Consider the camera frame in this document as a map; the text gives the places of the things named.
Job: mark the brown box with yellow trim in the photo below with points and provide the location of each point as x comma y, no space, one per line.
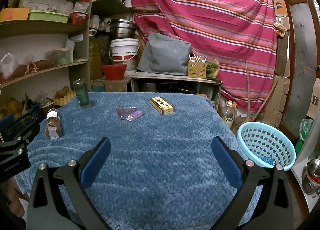
162,104

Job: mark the black plastic crate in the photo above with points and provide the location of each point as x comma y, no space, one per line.
12,122

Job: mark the large yellow oil jug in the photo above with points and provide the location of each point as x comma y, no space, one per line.
95,57

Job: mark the stack of flattened cardboard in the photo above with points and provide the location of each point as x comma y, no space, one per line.
280,94

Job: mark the green plastic tray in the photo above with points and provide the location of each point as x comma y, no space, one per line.
47,16

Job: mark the pile of yellow fruit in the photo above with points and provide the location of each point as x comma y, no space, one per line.
12,106

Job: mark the wooden stick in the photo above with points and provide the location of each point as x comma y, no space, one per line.
248,89

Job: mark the wooden shelf unit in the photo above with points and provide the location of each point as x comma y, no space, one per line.
45,26

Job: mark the green glass bottle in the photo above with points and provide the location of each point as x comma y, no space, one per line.
82,94

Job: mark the small red basket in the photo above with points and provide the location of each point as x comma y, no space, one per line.
78,18

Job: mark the low cardboard box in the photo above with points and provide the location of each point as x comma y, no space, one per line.
116,86

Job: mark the blue knitted blanket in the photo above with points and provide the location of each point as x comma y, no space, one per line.
162,165

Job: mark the stacked steel pots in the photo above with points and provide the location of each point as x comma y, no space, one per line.
122,29

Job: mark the green plastic bag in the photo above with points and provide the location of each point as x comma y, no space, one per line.
305,129

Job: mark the purple packet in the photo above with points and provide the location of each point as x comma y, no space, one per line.
127,112

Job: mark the green leafy vegetable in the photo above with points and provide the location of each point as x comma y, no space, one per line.
212,68

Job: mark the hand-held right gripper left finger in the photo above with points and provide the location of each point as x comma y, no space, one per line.
96,161

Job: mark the small blue basket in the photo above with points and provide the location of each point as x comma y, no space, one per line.
97,86

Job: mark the white plastic bag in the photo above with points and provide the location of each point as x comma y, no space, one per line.
7,66

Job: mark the light blue plastic basket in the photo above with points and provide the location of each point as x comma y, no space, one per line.
265,142

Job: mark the white plastic bucket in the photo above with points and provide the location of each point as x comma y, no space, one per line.
123,48

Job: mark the grey fabric cover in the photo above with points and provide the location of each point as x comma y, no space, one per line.
162,54

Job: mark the red striped cloth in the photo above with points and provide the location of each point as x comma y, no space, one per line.
200,19

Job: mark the white jar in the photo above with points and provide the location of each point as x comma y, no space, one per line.
95,22

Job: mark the brown cardboard box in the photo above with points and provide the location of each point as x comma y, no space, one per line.
315,99

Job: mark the red plastic bowl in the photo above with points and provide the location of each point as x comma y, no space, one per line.
113,72

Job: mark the clear jar with brown contents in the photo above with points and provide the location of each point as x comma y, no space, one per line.
53,124

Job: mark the small oil bottle yellow cap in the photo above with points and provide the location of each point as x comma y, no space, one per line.
228,117

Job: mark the yellow egg tray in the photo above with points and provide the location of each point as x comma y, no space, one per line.
64,101

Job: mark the clear plastic container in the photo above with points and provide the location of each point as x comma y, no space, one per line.
60,57

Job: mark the low wooden table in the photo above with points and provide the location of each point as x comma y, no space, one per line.
160,76

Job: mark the brown framed door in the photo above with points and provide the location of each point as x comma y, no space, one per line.
302,57

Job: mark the yellow utensil holder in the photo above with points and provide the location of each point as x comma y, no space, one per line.
197,69

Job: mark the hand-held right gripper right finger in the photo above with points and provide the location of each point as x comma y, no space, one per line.
227,161

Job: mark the orange cardboard box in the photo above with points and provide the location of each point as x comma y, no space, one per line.
13,14

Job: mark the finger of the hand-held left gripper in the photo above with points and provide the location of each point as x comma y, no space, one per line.
30,134

